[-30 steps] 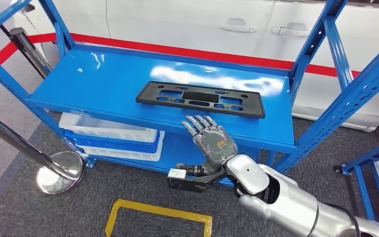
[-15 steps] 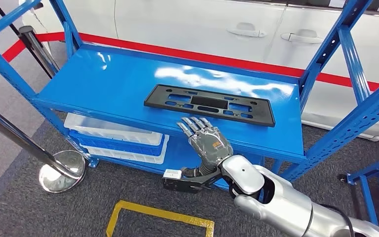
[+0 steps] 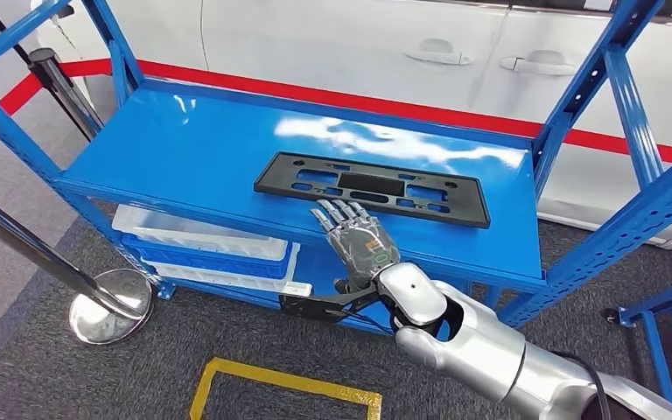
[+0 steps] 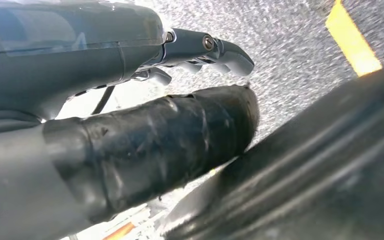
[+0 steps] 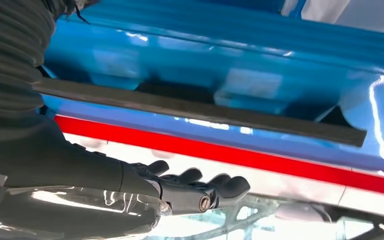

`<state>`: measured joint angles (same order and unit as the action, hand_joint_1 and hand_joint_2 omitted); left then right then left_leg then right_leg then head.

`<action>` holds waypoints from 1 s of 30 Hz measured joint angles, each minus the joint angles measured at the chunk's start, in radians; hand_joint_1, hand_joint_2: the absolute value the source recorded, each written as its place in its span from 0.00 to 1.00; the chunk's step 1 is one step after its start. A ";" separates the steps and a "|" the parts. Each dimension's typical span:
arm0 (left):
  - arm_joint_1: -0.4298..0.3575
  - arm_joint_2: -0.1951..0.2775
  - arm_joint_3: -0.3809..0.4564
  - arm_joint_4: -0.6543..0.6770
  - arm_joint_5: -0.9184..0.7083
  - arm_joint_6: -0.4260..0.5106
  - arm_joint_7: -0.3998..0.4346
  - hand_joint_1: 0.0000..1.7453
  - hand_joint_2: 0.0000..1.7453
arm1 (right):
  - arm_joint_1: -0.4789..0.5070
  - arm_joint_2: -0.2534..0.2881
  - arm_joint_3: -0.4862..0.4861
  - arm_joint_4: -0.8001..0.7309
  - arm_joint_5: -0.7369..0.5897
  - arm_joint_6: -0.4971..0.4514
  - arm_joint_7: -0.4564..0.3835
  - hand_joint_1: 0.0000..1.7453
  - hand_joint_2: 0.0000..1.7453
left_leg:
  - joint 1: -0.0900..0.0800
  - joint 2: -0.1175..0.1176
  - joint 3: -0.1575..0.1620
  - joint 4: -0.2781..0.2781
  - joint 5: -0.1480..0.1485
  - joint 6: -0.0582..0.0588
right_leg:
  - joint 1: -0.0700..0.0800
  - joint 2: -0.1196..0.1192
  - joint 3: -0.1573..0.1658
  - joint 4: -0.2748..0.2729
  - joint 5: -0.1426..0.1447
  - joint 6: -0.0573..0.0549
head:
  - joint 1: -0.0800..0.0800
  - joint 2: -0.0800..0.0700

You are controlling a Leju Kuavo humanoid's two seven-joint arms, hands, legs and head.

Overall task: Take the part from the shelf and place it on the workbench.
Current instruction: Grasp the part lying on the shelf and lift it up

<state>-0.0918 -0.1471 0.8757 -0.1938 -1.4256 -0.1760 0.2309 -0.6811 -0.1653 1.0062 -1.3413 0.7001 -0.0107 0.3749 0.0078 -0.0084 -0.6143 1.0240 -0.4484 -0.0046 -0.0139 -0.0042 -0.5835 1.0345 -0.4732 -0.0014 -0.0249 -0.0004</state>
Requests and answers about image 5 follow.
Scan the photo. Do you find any blue metal shelf rack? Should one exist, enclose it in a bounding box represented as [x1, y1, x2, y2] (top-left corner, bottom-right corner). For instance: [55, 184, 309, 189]
[41, 0, 384, 176]

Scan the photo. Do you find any red barrier belt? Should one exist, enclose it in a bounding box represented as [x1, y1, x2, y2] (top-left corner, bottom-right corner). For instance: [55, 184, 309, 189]
[54, 115, 384, 198]

